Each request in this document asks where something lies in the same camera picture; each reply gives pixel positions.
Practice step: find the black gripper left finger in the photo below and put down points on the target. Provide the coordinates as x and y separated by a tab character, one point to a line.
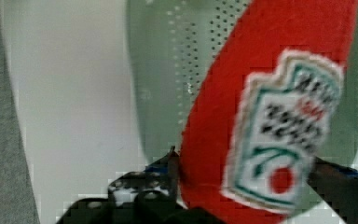
143	197

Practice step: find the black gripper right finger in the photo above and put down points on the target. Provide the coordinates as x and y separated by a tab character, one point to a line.
337	185

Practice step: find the red ketchup bottle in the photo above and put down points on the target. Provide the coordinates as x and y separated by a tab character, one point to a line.
265	108

